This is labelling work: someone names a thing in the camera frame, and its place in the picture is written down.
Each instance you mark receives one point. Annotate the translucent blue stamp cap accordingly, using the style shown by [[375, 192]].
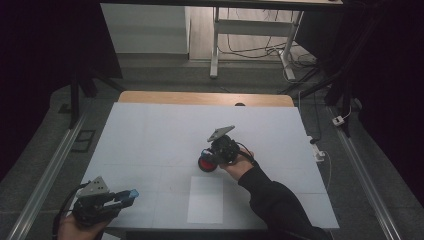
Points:
[[133, 193]]

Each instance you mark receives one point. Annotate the white paper sheet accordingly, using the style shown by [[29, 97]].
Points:
[[205, 200]]

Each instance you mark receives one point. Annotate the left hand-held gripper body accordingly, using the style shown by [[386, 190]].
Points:
[[91, 206]]

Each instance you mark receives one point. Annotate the person's right hand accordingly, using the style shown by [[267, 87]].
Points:
[[240, 166]]

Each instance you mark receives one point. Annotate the black table grommet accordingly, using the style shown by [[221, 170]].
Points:
[[239, 104]]

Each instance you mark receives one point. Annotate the black tripod stand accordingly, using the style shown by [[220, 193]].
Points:
[[340, 83], [75, 96]]

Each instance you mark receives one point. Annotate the person's left hand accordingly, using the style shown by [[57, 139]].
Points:
[[78, 231]]

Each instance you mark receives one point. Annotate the white desk frame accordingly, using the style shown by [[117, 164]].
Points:
[[253, 28]]

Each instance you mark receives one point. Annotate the aluminium floor rail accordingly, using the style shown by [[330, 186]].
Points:
[[366, 186], [43, 186]]

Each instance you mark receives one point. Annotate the wooden table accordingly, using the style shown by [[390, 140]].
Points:
[[186, 98]]

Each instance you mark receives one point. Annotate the white power strip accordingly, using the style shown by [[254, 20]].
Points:
[[318, 154]]

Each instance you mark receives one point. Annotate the white cabinet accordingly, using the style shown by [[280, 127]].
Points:
[[146, 30]]

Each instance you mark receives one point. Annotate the small white adapter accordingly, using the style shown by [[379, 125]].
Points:
[[338, 121]]

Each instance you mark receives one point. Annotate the round red ink pad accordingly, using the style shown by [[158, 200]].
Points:
[[206, 165]]

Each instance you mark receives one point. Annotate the white table mat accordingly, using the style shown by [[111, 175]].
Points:
[[150, 140]]

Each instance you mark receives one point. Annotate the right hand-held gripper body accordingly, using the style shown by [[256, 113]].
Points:
[[225, 146]]

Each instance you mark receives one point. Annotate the black rectangular floor frame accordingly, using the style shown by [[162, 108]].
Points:
[[83, 141]]

